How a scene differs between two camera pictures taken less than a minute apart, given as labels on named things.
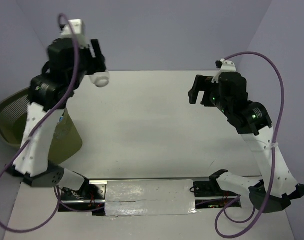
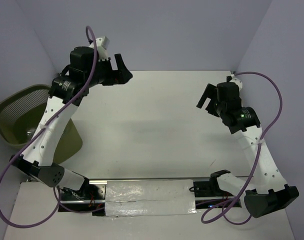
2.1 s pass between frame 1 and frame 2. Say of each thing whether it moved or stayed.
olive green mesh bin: stayed
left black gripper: moved
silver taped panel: stayed
